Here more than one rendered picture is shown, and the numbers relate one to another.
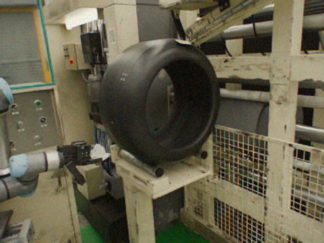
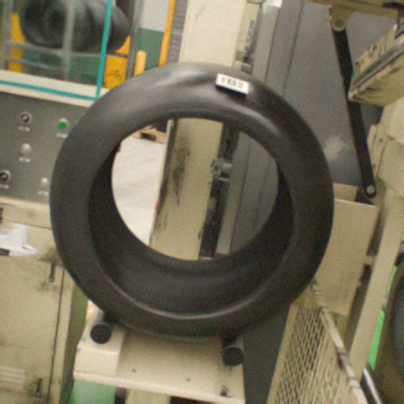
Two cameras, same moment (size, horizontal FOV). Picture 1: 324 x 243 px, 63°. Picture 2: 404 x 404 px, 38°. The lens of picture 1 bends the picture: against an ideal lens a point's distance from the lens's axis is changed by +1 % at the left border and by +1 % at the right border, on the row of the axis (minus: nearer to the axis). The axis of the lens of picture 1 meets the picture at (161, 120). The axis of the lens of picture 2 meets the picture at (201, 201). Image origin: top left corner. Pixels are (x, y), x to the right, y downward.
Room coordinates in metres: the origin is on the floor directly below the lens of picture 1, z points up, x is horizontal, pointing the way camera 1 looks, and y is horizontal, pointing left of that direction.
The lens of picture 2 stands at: (0.27, -0.71, 1.53)
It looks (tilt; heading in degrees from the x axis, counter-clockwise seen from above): 16 degrees down; 34
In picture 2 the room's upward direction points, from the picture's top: 11 degrees clockwise
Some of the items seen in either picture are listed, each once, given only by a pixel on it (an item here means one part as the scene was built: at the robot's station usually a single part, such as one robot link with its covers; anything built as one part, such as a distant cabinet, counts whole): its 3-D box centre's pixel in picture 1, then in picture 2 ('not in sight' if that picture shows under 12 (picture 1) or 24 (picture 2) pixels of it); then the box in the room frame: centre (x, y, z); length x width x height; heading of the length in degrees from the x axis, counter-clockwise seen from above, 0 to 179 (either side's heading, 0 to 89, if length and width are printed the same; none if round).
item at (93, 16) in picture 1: (82, 21); not in sight; (2.01, 0.51, 1.66); 0.60 x 0.03 x 0.03; 36
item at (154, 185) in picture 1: (140, 173); (110, 322); (1.21, 0.13, 0.84); 0.36 x 0.09 x 0.06; 36
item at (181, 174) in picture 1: (162, 171); (166, 345); (1.29, 0.01, 0.80); 0.37 x 0.36 x 0.02; 126
